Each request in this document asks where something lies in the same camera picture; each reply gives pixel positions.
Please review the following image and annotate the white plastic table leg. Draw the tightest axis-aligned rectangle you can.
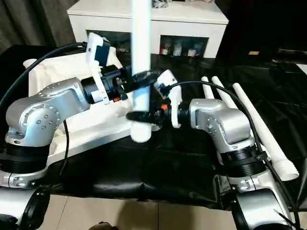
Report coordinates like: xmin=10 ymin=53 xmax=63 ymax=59
xmin=212 ymin=76 xmax=240 ymax=111
xmin=201 ymin=76 xmax=216 ymax=99
xmin=232 ymin=82 xmax=300 ymax=182
xmin=129 ymin=0 xmax=154 ymax=144

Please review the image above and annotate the white plastic table top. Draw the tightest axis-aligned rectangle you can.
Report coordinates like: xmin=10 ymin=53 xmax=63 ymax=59
xmin=23 ymin=49 xmax=160 ymax=168

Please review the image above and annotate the black work mat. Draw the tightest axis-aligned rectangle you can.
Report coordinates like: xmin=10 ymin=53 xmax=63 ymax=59
xmin=0 ymin=44 xmax=307 ymax=211

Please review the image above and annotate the white sideboard cabinet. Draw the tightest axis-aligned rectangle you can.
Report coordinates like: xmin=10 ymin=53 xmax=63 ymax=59
xmin=66 ymin=0 xmax=229 ymax=59

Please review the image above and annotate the grey tangled bundle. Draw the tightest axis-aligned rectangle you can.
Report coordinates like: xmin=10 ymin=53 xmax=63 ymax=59
xmin=151 ymin=0 xmax=171 ymax=10

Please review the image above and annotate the grey curtain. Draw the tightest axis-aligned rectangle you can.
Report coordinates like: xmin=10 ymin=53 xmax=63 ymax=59
xmin=0 ymin=0 xmax=89 ymax=57

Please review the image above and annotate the black robot foot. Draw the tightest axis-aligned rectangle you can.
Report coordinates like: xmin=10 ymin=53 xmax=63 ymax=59
xmin=92 ymin=221 xmax=118 ymax=230

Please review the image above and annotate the white side table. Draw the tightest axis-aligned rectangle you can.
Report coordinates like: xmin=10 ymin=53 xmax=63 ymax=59
xmin=296 ymin=62 xmax=307 ymax=75

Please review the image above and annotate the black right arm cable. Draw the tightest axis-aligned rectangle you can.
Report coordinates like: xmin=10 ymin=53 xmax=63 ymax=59
xmin=163 ymin=80 xmax=302 ymax=230

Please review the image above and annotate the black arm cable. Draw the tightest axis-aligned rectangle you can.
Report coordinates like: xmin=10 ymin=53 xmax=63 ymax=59
xmin=163 ymin=80 xmax=302 ymax=230
xmin=0 ymin=42 xmax=88 ymax=106

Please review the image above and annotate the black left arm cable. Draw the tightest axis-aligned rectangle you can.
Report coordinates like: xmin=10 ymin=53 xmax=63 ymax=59
xmin=0 ymin=42 xmax=88 ymax=106

